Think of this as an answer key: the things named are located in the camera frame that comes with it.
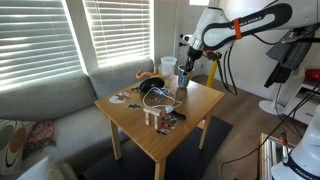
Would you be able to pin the wooden side table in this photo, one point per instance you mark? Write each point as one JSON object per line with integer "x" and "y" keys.
{"x": 195, "y": 101}

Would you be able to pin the circle patterned cushion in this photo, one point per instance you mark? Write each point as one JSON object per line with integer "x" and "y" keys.
{"x": 13, "y": 137}

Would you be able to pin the yellow stand post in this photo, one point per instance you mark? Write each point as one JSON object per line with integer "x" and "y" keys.
{"x": 215, "y": 57}

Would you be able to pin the small wooden block arch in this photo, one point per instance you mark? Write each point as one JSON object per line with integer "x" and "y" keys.
{"x": 151, "y": 116}

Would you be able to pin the red floral cloth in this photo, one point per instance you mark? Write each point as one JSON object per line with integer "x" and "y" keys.
{"x": 41, "y": 136}

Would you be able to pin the white shelf unit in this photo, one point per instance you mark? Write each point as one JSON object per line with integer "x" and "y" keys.
{"x": 309, "y": 92}

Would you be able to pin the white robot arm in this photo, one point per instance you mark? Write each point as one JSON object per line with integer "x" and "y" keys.
{"x": 214, "y": 29}

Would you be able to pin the orange plush octopus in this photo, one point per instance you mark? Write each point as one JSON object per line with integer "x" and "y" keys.
{"x": 140, "y": 74}

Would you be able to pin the grey sofa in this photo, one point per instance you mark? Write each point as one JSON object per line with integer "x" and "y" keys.
{"x": 81, "y": 130}

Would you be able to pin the round sticker card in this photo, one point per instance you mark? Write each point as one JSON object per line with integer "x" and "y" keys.
{"x": 119, "y": 98}

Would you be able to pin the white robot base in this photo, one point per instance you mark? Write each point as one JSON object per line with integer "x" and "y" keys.
{"x": 303, "y": 162}

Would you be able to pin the red object on shelf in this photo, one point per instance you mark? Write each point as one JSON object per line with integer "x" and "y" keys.
{"x": 313, "y": 74}

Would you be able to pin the transparent plastic cup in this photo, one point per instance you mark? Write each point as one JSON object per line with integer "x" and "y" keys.
{"x": 168, "y": 66}

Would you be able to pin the small black object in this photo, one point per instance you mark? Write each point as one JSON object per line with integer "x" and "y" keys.
{"x": 178, "y": 115}

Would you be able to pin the dark hanging jacket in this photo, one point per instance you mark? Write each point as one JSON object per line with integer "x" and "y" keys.
{"x": 288, "y": 55}

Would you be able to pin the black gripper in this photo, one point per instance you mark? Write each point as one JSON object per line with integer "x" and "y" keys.
{"x": 193, "y": 55}

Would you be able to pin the silver metal cup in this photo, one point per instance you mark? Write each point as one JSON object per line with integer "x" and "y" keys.
{"x": 183, "y": 76}

